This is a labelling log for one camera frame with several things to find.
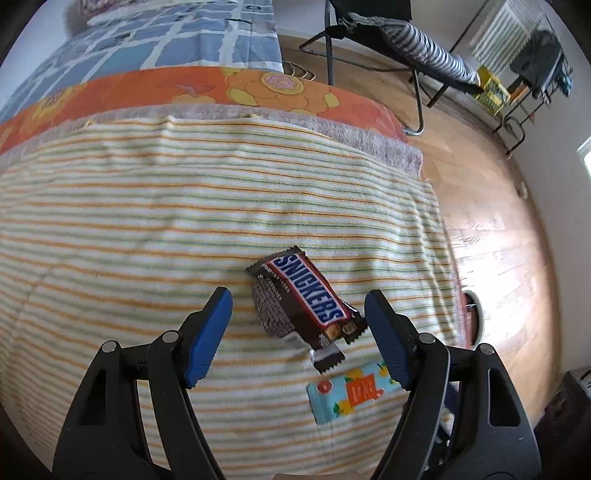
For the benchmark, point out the brown snickers wrapper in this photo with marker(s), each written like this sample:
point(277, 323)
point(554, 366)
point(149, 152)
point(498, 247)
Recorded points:
point(297, 305)

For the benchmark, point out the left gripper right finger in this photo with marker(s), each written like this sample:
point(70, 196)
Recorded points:
point(463, 418)

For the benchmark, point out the striped hanging towel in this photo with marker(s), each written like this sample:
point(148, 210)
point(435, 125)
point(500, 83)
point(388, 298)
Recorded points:
point(505, 32)

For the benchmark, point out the white ring light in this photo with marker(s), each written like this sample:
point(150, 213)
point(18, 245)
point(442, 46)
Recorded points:
point(474, 318)

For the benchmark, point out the folded floral quilt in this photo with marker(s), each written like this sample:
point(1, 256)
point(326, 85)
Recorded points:
point(92, 8)

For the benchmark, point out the dark hanging jacket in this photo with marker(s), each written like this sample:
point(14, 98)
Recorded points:
point(541, 63)

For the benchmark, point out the blue checked bedsheet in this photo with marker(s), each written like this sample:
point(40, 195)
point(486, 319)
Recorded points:
point(154, 34)

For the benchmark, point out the black clothes rack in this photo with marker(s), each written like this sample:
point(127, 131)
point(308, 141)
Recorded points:
point(511, 124)

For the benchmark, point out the orange floral bedsheet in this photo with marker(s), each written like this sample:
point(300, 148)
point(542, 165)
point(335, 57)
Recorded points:
point(200, 85)

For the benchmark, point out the light blue snack wrapper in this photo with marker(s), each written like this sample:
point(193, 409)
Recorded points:
point(340, 396)

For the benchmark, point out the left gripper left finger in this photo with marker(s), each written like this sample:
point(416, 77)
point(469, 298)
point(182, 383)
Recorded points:
point(131, 417)

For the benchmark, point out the black folding chair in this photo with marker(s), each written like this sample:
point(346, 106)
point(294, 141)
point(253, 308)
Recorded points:
point(339, 26)

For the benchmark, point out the yellow crate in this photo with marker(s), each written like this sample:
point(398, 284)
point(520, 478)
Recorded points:
point(494, 96)

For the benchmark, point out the striped cushion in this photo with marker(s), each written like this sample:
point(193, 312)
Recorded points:
point(413, 44)

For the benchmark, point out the striped yellow towel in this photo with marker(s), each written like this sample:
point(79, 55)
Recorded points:
point(252, 406)

